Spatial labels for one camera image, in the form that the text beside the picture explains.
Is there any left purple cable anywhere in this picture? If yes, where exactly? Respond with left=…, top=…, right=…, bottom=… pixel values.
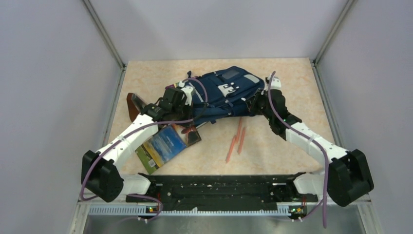
left=80, top=77, right=209, bottom=223

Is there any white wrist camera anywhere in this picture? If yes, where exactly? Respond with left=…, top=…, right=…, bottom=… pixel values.
left=265, top=76, right=282, bottom=91
left=177, top=81, right=195, bottom=106

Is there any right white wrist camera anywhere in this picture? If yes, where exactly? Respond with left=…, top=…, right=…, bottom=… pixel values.
left=265, top=76, right=282, bottom=91

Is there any navy blue backpack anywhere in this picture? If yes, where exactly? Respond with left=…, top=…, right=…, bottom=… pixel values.
left=165, top=66, right=265, bottom=126

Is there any blue yellow landscape book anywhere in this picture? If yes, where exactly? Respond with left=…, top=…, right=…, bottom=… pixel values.
left=135, top=124, right=202, bottom=175

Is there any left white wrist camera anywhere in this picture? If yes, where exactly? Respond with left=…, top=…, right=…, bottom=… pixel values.
left=177, top=81, right=195, bottom=106

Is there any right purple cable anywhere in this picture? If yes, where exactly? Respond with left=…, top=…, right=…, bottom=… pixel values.
left=266, top=71, right=330, bottom=229

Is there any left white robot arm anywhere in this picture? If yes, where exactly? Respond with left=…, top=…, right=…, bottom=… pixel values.
left=79, top=86, right=195, bottom=202

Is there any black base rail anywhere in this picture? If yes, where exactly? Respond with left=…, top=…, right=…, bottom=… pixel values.
left=146, top=175, right=319, bottom=212

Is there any orange pen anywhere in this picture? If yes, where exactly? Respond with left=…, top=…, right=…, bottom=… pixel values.
left=237, top=127, right=246, bottom=154
left=225, top=117, right=242, bottom=163

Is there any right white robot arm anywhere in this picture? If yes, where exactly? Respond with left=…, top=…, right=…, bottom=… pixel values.
left=247, top=77, right=374, bottom=207

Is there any brown wedge stand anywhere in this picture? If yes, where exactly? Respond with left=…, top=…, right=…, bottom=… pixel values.
left=126, top=93, right=147, bottom=122

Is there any purple cable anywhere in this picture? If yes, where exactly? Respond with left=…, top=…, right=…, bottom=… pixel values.
left=266, top=71, right=330, bottom=229
left=80, top=77, right=209, bottom=223

